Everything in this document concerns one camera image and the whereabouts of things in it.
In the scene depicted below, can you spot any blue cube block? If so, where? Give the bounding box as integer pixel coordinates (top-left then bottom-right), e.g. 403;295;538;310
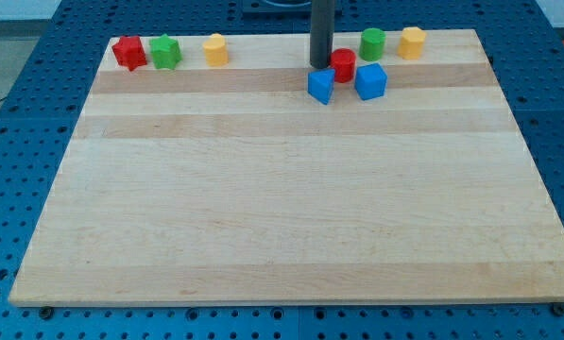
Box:
354;63;387;100

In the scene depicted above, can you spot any green cylinder block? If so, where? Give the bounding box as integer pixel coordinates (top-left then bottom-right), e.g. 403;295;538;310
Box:
359;27;386;61

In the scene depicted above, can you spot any red cylinder block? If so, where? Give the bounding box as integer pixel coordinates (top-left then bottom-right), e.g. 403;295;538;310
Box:
330;48;356;83

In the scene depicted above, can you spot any red star block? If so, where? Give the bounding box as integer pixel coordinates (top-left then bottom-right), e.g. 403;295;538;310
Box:
111;36;147;72

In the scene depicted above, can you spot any light wooden board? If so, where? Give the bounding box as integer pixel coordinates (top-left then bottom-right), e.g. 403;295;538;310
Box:
9;29;564;307

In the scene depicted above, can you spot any green star block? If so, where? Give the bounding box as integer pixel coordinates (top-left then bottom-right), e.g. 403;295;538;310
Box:
149;34;182;70

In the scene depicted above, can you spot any yellow hexagon block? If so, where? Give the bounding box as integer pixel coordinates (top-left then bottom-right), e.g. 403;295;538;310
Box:
397;26;427;60

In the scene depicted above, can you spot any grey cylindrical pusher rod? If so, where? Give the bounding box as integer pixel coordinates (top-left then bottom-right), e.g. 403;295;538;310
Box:
309;0;335;69

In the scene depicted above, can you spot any blue triangle block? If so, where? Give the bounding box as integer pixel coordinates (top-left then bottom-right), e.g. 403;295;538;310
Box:
307;69;335;105

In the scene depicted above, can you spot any yellow heart block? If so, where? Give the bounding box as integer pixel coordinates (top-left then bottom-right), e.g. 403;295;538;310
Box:
202;33;229;67

